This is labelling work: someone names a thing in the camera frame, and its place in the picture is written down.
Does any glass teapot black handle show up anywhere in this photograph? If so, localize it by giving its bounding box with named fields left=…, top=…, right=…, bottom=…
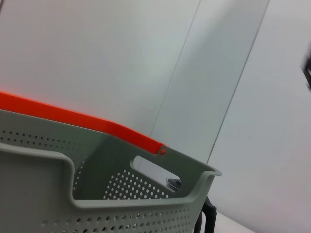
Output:
left=166, top=177, right=217, bottom=233

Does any orange bin handle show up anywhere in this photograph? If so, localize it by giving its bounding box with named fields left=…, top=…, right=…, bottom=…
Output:
left=0, top=91, right=168, bottom=156

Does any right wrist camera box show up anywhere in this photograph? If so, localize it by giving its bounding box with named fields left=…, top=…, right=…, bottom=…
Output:
left=300, top=47, right=311, bottom=89

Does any grey perforated storage bin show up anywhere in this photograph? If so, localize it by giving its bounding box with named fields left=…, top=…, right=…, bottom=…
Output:
left=0, top=109, right=223, bottom=233

